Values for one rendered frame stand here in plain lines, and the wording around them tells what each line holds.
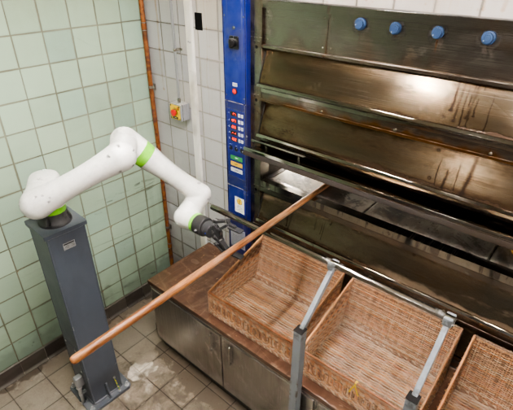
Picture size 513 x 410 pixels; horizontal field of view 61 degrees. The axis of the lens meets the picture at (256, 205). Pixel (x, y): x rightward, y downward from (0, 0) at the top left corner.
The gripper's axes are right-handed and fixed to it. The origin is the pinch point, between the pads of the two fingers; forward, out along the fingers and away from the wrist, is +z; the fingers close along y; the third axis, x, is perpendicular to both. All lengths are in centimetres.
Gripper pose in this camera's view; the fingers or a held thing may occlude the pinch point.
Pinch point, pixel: (239, 244)
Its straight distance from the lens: 188.2
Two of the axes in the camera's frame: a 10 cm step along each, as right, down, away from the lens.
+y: 0.0, 8.6, 5.1
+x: -6.3, 3.9, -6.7
